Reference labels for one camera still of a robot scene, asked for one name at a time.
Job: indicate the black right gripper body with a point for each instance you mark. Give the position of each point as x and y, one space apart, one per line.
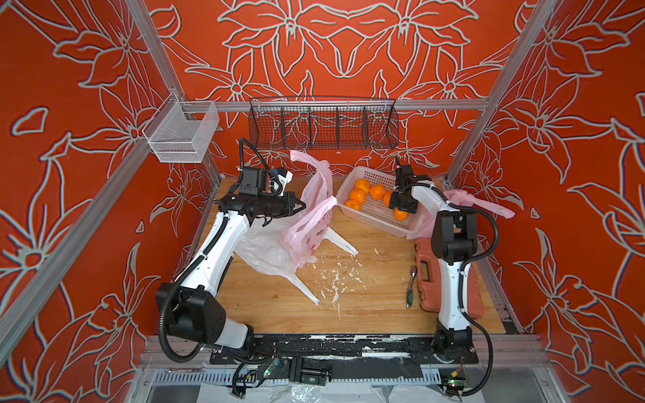
406 202

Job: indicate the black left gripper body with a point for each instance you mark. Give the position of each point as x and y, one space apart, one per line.
275 205

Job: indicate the pink printed plastic bag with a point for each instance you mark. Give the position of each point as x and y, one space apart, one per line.
426 217

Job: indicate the plain pink plastic bag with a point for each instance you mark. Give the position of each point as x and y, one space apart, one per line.
312 216

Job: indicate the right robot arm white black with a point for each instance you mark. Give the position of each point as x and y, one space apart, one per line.
461 236

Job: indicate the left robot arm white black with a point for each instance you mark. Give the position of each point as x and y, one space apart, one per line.
190 315

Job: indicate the orange fruit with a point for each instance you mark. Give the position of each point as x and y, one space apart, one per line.
377 192
363 184
358 195
387 199
353 203
400 215

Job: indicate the white perforated plastic basket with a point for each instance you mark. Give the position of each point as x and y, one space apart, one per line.
375 213

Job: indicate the white plastic bag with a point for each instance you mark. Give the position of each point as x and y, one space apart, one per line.
261 249

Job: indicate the red plastic tool case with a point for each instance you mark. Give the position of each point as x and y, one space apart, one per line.
429 282

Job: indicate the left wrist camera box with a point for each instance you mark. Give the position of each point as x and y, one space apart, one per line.
263 182

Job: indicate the black wire wall basket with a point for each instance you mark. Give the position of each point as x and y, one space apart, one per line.
323 123

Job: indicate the green handled screwdriver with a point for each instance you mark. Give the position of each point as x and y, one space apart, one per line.
409 289

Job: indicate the white wire wall basket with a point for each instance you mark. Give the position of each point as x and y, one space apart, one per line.
181 131

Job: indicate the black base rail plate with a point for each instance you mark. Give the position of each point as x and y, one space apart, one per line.
379 359

